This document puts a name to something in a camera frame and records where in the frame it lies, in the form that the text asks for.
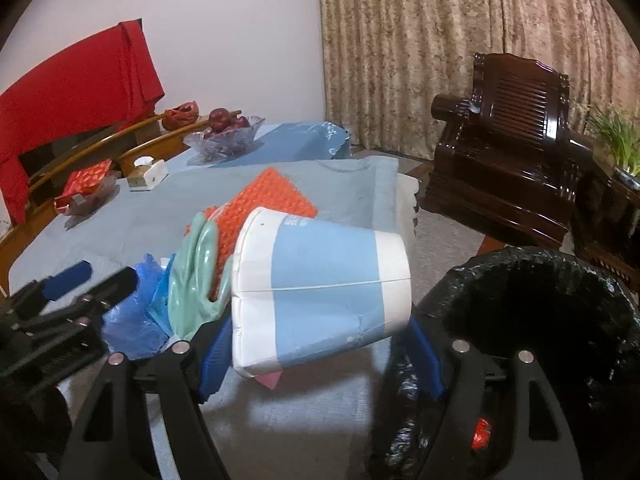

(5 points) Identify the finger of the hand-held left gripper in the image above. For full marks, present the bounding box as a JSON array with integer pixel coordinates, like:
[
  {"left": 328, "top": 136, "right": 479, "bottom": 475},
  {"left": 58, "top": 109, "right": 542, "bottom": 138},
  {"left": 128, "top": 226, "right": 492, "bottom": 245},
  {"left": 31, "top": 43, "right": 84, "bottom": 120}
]
[
  {"left": 20, "top": 266, "right": 140, "bottom": 341},
  {"left": 7, "top": 260, "right": 93, "bottom": 313}
]

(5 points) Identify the beige patterned curtain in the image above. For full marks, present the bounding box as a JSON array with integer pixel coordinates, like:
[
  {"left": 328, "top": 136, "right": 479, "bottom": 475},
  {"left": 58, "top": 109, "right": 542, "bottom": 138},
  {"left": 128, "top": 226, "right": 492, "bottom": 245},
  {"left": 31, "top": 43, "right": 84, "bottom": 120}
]
[{"left": 310, "top": 0, "right": 640, "bottom": 161}]

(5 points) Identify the red patterned packet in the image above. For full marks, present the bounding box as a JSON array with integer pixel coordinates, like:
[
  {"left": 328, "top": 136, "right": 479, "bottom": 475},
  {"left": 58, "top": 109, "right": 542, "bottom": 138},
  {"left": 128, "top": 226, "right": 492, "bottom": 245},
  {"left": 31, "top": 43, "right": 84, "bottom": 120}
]
[{"left": 54, "top": 159, "right": 117, "bottom": 208}]

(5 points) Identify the red wrapper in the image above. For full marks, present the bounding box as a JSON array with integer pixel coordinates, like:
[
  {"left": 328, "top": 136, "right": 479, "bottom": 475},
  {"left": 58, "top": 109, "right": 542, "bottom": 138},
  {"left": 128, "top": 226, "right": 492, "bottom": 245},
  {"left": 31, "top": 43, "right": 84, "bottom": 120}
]
[{"left": 472, "top": 417, "right": 493, "bottom": 451}]

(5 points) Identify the dark wooden armchair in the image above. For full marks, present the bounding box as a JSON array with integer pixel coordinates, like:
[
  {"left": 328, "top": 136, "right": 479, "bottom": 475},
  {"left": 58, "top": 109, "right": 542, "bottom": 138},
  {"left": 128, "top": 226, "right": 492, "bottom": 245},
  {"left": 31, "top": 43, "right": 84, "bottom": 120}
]
[{"left": 420, "top": 52, "right": 593, "bottom": 251}]

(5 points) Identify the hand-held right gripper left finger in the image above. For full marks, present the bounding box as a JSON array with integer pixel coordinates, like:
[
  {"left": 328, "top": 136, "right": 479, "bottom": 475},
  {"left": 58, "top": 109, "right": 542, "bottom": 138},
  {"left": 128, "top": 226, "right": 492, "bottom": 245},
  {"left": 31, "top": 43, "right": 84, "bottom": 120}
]
[{"left": 59, "top": 317, "right": 236, "bottom": 480}]

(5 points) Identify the glass fruit bowl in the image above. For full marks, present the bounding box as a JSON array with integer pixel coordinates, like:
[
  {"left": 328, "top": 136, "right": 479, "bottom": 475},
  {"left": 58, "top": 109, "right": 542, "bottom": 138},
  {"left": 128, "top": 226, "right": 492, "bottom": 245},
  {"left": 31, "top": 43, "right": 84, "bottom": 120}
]
[{"left": 182, "top": 115, "right": 266, "bottom": 158}]

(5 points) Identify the small white jar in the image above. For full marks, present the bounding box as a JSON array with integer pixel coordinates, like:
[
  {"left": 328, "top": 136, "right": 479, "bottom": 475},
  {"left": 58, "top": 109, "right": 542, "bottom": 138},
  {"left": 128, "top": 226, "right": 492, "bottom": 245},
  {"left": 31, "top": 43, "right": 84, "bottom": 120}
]
[{"left": 126, "top": 156, "right": 168, "bottom": 192}]

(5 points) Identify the dark wooden side table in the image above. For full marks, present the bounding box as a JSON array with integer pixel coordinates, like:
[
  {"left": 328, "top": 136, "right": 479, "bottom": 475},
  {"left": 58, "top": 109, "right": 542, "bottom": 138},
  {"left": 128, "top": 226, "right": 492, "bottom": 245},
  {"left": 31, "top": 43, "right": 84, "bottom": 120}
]
[{"left": 570, "top": 160, "right": 640, "bottom": 306}]

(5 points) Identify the green rubber glove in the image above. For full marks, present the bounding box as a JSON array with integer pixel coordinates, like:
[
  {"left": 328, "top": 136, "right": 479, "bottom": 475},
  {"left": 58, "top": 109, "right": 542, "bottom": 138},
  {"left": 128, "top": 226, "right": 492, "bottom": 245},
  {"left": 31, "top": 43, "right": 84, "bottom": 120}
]
[{"left": 167, "top": 211, "right": 233, "bottom": 341}]

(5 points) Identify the grey-blue table cloth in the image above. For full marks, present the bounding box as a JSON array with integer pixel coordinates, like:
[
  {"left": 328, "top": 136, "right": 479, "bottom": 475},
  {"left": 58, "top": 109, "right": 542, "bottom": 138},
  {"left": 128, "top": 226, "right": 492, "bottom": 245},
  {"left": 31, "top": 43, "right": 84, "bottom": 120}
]
[{"left": 7, "top": 157, "right": 401, "bottom": 480}]

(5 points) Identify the blue plastic bag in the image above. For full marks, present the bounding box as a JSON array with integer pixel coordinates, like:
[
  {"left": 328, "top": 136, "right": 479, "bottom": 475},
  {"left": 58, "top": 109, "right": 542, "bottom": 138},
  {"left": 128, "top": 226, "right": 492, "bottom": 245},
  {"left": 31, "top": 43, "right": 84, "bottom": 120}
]
[{"left": 102, "top": 254, "right": 176, "bottom": 358}]

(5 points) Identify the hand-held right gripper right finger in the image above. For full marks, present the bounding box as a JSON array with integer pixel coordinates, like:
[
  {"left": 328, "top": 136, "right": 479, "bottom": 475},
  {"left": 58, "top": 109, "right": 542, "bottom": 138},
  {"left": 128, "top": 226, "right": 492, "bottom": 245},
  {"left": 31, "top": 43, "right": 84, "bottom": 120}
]
[{"left": 405, "top": 317, "right": 586, "bottom": 480}]

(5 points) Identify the green potted plant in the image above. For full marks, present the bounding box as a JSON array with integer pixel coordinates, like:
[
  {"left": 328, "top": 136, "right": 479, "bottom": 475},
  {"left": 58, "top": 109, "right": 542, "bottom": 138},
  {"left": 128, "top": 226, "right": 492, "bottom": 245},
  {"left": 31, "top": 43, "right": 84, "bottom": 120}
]
[{"left": 585, "top": 105, "right": 640, "bottom": 176}]

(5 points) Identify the white and blue paper cup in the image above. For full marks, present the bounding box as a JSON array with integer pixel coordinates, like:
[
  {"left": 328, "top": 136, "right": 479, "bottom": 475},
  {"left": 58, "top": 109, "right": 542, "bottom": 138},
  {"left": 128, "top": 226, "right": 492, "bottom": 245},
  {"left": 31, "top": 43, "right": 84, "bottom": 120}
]
[{"left": 231, "top": 206, "right": 412, "bottom": 378}]

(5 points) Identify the red plastic bag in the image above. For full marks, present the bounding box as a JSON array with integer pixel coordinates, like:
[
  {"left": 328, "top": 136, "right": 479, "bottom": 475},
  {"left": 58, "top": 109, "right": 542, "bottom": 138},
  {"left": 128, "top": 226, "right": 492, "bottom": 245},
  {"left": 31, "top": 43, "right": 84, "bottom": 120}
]
[{"left": 161, "top": 101, "right": 200, "bottom": 131}]

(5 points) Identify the blue plastic sheet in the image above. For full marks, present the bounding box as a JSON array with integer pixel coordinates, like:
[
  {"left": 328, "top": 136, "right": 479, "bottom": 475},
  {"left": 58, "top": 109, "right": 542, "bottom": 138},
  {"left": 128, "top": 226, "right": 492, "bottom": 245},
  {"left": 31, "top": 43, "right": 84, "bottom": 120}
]
[{"left": 187, "top": 121, "right": 351, "bottom": 168}]

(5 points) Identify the red cloth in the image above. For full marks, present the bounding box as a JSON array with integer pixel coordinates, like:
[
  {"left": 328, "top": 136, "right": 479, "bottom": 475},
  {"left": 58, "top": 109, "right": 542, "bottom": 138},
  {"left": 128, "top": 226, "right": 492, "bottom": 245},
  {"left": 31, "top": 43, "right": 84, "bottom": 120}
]
[{"left": 0, "top": 20, "right": 166, "bottom": 226}]

